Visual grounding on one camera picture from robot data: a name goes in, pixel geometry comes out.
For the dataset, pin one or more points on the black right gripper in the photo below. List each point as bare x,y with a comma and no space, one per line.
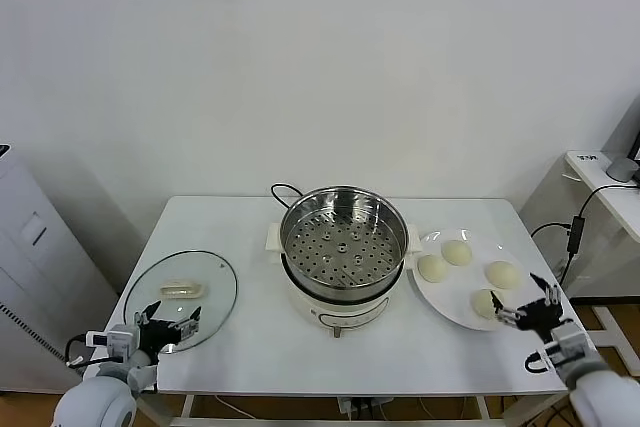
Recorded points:
537,314

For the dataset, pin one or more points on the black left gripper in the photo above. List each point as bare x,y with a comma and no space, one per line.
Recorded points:
157,336

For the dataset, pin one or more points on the round glass pot lid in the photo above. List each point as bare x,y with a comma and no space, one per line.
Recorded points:
182,290

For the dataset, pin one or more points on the white steamed baozi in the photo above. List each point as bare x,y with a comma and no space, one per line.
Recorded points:
485,304
433,268
502,274
456,252

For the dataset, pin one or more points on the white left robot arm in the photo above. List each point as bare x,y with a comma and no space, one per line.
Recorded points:
95,402

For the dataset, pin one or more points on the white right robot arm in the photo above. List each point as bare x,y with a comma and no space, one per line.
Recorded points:
600,387

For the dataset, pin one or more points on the stainless steel steamer basket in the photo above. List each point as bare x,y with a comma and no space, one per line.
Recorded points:
300,217

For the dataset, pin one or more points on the white round plate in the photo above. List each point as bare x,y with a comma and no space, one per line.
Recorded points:
460,297

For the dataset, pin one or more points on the white side desk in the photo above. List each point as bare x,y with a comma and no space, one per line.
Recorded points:
590,174

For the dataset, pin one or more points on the white grey floor cabinet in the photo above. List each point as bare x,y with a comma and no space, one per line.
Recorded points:
40,257

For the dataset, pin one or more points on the grey round desk object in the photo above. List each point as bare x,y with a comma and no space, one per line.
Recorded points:
621,168

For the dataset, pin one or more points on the cream electric cooker base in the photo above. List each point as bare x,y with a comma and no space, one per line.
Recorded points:
340,309

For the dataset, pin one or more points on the grey monitor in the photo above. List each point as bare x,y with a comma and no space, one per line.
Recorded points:
625,132

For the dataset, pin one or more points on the white power strip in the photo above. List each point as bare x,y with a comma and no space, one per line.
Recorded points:
357,404

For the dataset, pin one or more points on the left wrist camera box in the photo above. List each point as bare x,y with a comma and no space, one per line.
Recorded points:
121,340

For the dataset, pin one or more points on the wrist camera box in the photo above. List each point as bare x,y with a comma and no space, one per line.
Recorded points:
121,340
567,344

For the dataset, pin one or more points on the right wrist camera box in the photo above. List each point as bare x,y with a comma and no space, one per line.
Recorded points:
567,344

